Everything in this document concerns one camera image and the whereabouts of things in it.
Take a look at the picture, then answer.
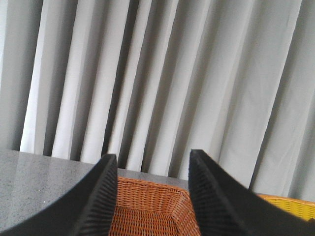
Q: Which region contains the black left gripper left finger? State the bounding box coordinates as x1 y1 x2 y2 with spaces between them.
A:
1 154 118 236

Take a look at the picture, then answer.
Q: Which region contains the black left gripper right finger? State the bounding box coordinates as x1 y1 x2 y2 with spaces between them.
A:
189 149 315 236

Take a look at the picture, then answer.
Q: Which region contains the brown wicker basket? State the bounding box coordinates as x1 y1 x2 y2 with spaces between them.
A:
109 177 201 236

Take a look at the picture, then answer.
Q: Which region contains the yellow woven basket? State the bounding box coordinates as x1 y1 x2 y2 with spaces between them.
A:
258 194 315 221

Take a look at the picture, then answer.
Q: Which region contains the grey pleated curtain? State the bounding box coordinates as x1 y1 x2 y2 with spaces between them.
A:
0 0 315 201

